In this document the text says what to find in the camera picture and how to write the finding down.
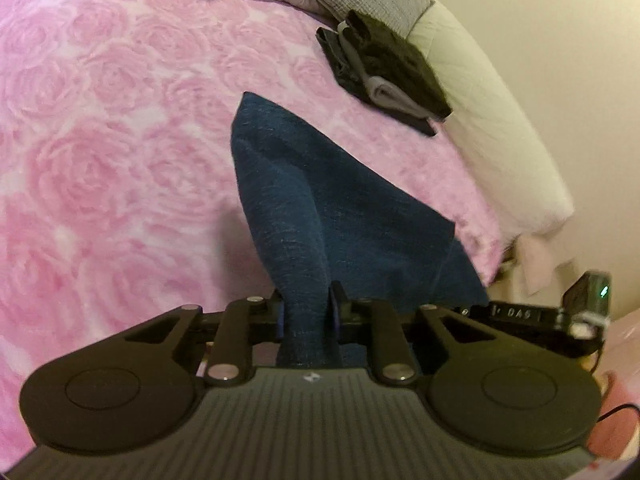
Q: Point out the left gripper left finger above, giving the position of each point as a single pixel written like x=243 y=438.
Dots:
x=233 y=334

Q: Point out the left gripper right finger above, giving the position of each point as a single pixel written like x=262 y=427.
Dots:
x=375 y=325

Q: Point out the blue denim jeans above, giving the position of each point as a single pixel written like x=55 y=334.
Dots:
x=318 y=216

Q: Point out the person's right hand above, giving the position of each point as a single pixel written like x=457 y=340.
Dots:
x=617 y=437

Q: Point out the cream padded headboard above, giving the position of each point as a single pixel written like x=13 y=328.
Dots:
x=503 y=150

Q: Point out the pink rose bedspread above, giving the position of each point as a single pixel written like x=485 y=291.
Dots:
x=118 y=193

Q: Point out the folded black grey clothes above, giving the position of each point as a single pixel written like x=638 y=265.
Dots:
x=372 y=62

